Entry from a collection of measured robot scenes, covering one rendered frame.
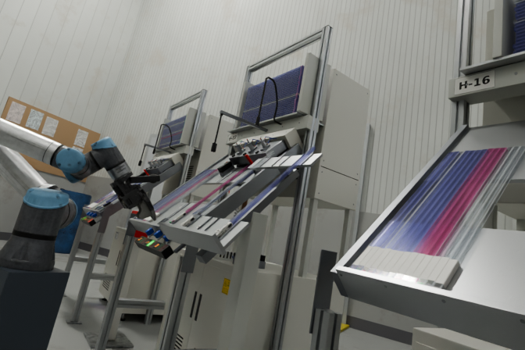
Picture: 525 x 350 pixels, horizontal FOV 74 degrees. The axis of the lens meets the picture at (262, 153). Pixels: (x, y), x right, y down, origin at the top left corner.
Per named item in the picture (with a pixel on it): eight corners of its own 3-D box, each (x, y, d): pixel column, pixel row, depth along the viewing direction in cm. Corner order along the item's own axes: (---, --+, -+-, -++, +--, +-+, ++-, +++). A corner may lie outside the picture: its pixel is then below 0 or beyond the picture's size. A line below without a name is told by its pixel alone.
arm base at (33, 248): (12, 271, 93) (24, 233, 96) (-17, 259, 101) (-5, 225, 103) (63, 271, 106) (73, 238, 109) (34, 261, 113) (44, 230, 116)
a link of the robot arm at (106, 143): (87, 145, 129) (109, 134, 131) (104, 171, 131) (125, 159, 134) (87, 146, 121) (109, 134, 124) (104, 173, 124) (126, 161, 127)
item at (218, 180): (255, 191, 155) (250, 180, 154) (191, 190, 208) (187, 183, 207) (301, 154, 173) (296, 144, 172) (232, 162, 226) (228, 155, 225)
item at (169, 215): (186, 238, 134) (182, 232, 134) (135, 224, 187) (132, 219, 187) (223, 209, 145) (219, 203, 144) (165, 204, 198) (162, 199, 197)
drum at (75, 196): (52, 246, 574) (70, 191, 596) (83, 254, 558) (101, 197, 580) (19, 245, 516) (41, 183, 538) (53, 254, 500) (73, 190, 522)
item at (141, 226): (187, 246, 134) (177, 231, 133) (136, 230, 187) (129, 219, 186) (189, 244, 135) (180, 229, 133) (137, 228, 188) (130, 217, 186)
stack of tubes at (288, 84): (294, 112, 175) (303, 64, 181) (239, 127, 216) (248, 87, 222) (312, 121, 181) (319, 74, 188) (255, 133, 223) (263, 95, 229)
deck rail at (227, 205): (189, 247, 133) (181, 233, 131) (187, 246, 134) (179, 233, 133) (304, 154, 171) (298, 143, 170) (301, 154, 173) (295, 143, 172)
